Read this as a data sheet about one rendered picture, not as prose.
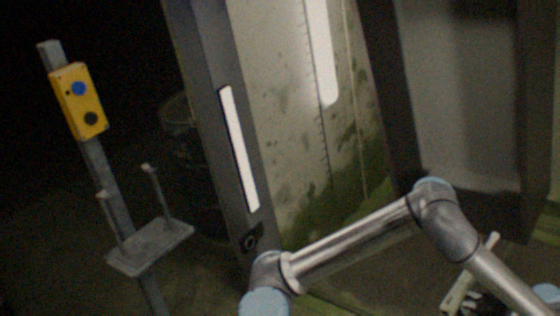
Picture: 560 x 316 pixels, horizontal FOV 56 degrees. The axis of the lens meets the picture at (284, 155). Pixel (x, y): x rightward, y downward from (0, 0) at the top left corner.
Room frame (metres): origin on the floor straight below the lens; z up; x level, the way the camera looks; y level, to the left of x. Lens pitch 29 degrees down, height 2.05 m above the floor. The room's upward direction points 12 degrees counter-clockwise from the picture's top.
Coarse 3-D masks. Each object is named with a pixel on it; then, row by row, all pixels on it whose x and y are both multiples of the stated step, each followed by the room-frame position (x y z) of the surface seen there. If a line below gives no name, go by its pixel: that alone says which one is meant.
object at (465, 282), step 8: (496, 232) 1.65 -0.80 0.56; (496, 240) 1.62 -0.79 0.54; (488, 248) 1.58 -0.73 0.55; (464, 272) 1.46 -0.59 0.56; (464, 280) 1.42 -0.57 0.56; (472, 280) 1.43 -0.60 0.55; (456, 288) 1.39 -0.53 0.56; (464, 288) 1.39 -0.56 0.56; (448, 296) 1.36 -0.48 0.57; (456, 296) 1.35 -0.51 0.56; (464, 296) 1.37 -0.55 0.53; (456, 304) 1.33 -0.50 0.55; (448, 312) 1.30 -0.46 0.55; (456, 312) 1.32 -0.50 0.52
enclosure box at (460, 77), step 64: (384, 0) 2.06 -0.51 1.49; (448, 0) 2.01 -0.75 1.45; (512, 0) 1.85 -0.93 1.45; (384, 64) 2.03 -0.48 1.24; (448, 64) 2.08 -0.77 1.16; (512, 64) 1.89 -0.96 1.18; (384, 128) 2.00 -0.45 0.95; (448, 128) 2.16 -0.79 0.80; (512, 128) 1.95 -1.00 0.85; (512, 192) 1.94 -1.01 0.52
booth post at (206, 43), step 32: (160, 0) 2.14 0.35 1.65; (192, 0) 2.03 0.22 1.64; (224, 0) 2.14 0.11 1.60; (192, 32) 2.04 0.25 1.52; (224, 32) 2.12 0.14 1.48; (192, 64) 2.08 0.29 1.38; (224, 64) 2.09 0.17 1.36; (192, 96) 2.12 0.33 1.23; (224, 128) 2.02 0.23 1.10; (224, 160) 2.06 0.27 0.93; (256, 160) 2.12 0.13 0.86; (224, 192) 2.10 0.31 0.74; (256, 192) 2.09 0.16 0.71; (256, 256) 2.03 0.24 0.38
